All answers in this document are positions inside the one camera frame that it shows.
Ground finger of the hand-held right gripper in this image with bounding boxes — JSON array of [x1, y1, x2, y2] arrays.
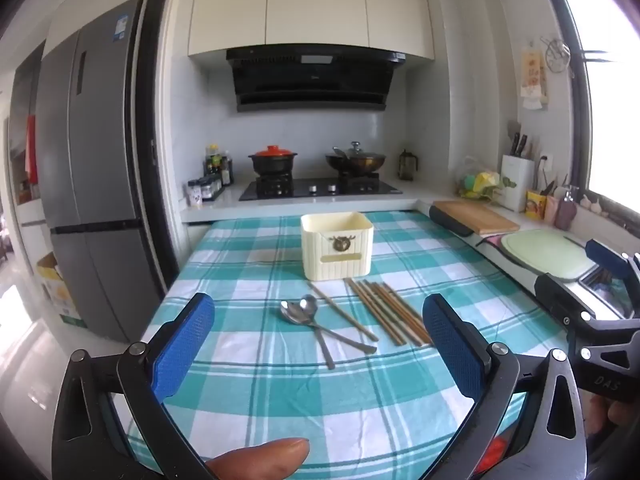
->
[[585, 238, 640, 311], [533, 271, 640, 404]]

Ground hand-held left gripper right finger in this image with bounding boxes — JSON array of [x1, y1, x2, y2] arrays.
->
[[421, 293, 589, 480]]

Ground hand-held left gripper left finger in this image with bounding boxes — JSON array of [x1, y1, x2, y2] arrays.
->
[[51, 291, 217, 480]]

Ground bunch of wooden chopsticks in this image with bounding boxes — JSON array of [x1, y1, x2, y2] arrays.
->
[[344, 276, 435, 347]]

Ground stainless steel spoon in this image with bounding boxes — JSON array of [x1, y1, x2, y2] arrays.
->
[[299, 294, 336, 371], [279, 300, 378, 354]]

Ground long wooden chopstick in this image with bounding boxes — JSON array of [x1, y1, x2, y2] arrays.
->
[[310, 281, 380, 342], [306, 282, 377, 343]]

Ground cream ribbed utensil holder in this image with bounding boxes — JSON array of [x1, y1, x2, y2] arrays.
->
[[300, 211, 375, 281]]

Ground person's right hand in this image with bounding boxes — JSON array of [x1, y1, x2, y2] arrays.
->
[[586, 391, 640, 461]]

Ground stainless steel sink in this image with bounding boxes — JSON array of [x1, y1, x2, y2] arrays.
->
[[565, 265, 636, 321]]

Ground light green cutting board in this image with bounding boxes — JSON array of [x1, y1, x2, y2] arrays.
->
[[501, 230, 588, 281]]

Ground mauve soap dispenser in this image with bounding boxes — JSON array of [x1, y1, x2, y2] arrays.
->
[[554, 185, 581, 232]]

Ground pink black-edged mat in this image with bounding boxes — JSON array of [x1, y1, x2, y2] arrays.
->
[[475, 234, 541, 286]]

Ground yellow packet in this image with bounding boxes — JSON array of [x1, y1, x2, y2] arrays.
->
[[525, 189, 548, 220]]

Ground white knife block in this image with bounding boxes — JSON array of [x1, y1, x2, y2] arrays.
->
[[500, 154, 535, 212]]

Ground wooden cutting board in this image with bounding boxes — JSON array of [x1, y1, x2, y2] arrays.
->
[[431, 200, 521, 235]]

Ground teal white checkered tablecloth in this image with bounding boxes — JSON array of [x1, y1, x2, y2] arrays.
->
[[125, 210, 576, 480]]

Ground cardboard box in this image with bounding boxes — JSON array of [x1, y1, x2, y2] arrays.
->
[[36, 252, 83, 331]]

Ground plastic bag with yellow contents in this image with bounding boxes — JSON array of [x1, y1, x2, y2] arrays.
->
[[454, 156, 506, 201]]

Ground black-framed window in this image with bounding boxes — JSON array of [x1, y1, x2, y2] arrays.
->
[[550, 0, 640, 221]]

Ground white kitchen counter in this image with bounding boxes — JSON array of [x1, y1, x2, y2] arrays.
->
[[180, 170, 640, 311]]

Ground glass french press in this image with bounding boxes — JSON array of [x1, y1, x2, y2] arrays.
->
[[398, 149, 418, 181]]

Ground black clay pot orange lid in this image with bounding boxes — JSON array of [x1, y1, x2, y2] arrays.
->
[[248, 145, 298, 177]]

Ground black gas cooktop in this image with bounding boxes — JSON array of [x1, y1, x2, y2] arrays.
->
[[239, 172, 403, 202]]

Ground grey refrigerator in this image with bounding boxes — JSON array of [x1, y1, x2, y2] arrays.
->
[[35, 0, 168, 343]]

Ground dark wok with glass lid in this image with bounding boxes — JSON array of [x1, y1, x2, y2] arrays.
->
[[325, 141, 387, 173]]

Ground red hanging cloth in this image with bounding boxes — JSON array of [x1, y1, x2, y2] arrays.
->
[[25, 115, 39, 186]]

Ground black range hood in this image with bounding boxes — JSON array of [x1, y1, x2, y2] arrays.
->
[[226, 46, 407, 113]]

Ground patterned wall hanging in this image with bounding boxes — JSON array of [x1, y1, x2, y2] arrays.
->
[[520, 42, 548, 111]]

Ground black door frame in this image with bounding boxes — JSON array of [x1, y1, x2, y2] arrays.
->
[[131, 0, 188, 301]]

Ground white wall cabinets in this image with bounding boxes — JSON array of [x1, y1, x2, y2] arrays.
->
[[187, 0, 436, 61]]

